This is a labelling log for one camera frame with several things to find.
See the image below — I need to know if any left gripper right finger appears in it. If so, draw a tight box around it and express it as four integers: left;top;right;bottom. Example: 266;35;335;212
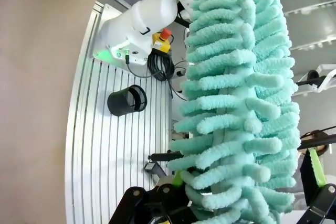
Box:
296;147;336;224

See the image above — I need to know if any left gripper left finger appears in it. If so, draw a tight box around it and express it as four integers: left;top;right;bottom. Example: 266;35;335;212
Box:
109;170;200;224

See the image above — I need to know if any teal chenille duster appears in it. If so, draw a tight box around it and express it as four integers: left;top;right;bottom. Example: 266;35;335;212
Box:
166;0;301;224

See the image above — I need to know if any black power adapter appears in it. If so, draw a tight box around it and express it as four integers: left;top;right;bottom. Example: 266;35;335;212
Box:
143;162;159;175

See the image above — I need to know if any black mesh pen cup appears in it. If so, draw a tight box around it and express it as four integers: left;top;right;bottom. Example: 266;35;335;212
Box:
107;84;148;117

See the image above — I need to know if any black clamp rod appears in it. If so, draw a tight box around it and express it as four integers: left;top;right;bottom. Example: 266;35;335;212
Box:
294;69;328;86

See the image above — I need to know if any yellow emergency stop button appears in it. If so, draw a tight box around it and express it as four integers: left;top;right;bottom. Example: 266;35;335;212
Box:
152;28;173;53

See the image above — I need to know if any slotted aluminium base plate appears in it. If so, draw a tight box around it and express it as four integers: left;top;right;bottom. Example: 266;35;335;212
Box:
64;1;174;224

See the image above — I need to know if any white bracket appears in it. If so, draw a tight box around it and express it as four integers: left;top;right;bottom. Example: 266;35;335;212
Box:
313;63;336;94

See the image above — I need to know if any black cable coil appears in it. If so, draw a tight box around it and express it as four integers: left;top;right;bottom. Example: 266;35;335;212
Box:
146;50;176;81

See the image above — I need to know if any thin black plug cable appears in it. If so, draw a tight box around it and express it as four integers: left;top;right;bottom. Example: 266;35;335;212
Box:
124;48;165;79

